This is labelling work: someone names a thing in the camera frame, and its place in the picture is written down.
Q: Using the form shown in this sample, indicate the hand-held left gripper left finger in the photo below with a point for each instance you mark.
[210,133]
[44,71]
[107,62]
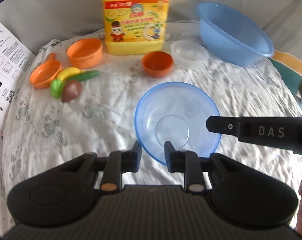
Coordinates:
[137,158]

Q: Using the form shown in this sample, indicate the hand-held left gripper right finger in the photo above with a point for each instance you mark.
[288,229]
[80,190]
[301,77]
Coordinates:
[169,158]

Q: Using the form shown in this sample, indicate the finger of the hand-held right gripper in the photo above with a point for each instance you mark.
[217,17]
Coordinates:
[221,125]

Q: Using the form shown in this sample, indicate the clear blue plastic bowl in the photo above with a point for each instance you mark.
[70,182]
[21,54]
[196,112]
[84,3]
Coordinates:
[176,110]

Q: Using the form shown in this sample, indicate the white cat-print cloth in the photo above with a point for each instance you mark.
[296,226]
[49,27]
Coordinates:
[78,125]

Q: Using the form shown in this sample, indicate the small clear plastic bowl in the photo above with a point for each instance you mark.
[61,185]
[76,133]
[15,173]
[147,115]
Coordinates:
[189,55]

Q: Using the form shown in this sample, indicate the large blue plastic basin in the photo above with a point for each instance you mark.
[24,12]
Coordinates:
[231,40]

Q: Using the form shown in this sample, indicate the dark orange plastic cup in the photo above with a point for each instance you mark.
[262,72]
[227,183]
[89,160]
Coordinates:
[157,66]

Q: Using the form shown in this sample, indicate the brown toy chestnut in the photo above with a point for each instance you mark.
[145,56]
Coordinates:
[70,92]

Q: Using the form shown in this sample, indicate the green toy cucumber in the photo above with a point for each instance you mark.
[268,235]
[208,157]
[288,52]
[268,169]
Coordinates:
[87,75]

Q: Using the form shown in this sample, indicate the light green toy fruit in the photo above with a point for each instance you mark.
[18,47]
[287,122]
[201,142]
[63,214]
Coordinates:
[56,88]

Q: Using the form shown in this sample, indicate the yellow toy banana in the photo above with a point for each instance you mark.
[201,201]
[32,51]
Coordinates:
[67,73]

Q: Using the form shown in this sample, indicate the light orange round bowl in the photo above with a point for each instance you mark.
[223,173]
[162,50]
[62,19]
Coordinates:
[84,56]

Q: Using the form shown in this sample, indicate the small orange toy pan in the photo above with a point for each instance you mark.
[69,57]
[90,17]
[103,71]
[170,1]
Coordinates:
[44,76]

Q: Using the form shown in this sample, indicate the yellow dish soap bottle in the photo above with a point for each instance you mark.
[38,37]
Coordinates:
[136,25]

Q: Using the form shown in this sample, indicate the white printed instruction sheet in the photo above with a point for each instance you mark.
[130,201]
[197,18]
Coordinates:
[5,60]

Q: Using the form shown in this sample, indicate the grey teal star-trimmed bedding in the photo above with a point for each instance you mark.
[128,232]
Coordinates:
[53,12]

